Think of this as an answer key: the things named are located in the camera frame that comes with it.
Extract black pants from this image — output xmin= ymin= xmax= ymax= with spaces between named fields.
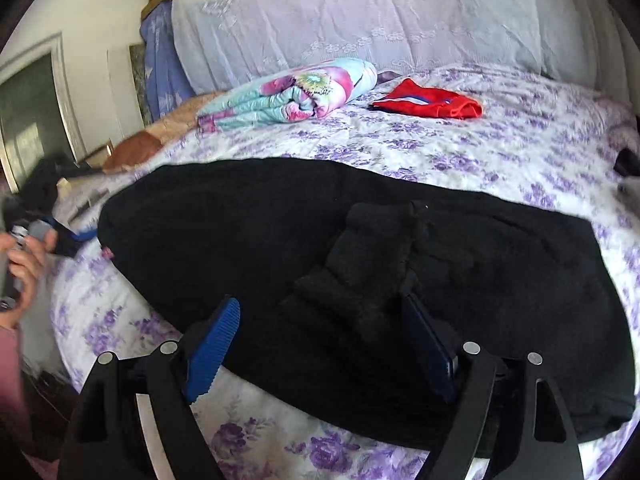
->
xmin=98 ymin=158 xmax=636 ymax=450

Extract pink sleeved forearm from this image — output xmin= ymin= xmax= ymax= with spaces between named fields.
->
xmin=1 ymin=328 xmax=58 ymax=479

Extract person left hand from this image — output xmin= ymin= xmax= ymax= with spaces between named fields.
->
xmin=1 ymin=229 xmax=58 ymax=330

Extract brown orange pillow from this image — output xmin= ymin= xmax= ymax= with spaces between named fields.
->
xmin=102 ymin=91 xmax=221 ymax=174

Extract blue patterned cloth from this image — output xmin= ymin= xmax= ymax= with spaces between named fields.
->
xmin=140 ymin=1 xmax=195 ymax=122

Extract grey folded garment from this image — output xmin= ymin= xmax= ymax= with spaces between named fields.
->
xmin=617 ymin=177 xmax=640 ymax=214

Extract folded colourful floral quilt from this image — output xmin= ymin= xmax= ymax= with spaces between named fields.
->
xmin=195 ymin=58 xmax=378 ymax=132

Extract purple floral bed sheet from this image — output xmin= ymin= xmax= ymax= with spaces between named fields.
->
xmin=49 ymin=64 xmax=639 ymax=479

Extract red folded garment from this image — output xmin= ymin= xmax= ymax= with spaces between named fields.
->
xmin=369 ymin=78 xmax=483 ymax=119

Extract window with white frame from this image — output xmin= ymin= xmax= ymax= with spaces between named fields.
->
xmin=1 ymin=34 xmax=87 ymax=192

